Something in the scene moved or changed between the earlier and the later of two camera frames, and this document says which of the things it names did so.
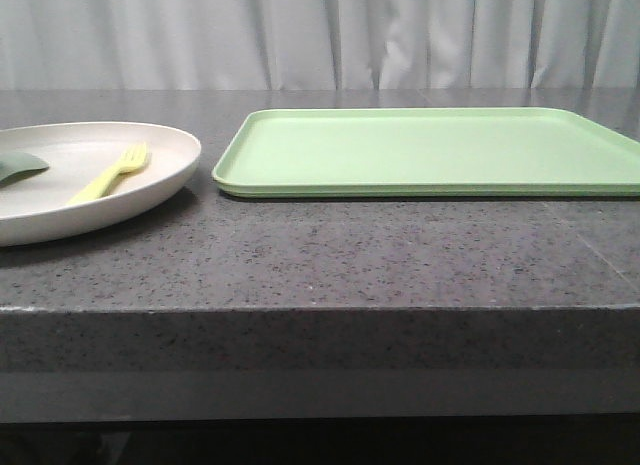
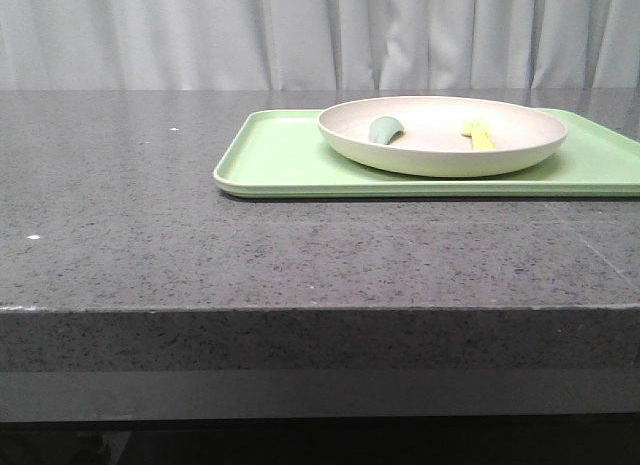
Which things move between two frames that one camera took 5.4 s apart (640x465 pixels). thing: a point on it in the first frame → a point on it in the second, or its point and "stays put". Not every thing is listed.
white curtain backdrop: x=318 y=37 stays put
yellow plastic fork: x=131 y=160 → x=480 y=139
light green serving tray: x=402 y=153 stays put
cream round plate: x=98 y=173 → x=441 y=136
